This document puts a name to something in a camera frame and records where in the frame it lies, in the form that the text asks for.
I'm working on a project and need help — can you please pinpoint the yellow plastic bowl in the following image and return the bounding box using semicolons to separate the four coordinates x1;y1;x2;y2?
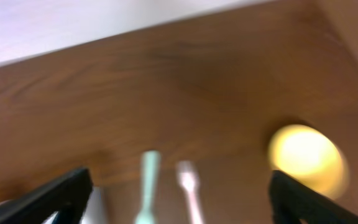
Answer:
268;124;349;200

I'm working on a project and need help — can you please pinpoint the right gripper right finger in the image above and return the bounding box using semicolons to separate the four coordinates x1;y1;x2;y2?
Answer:
268;170;358;224

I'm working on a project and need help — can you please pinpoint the pink plastic fork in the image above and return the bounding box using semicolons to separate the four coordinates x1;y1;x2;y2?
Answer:
177;161;205;224

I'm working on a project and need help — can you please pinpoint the mint green plastic spoon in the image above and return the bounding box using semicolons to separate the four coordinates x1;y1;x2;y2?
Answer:
134;150;161;224

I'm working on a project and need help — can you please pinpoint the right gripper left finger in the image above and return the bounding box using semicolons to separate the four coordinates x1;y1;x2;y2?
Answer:
0;167;93;224

